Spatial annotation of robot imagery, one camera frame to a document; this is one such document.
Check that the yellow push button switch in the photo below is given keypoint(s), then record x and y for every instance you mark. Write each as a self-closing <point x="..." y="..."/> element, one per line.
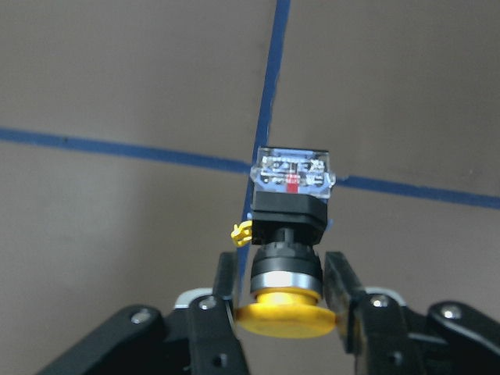
<point x="288" y="217"/>

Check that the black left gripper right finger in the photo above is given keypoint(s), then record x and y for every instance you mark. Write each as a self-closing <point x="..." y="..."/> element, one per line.
<point x="371" y="326"/>

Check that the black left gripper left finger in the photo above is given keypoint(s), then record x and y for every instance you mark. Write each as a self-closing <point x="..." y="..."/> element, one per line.
<point x="205" y="328"/>

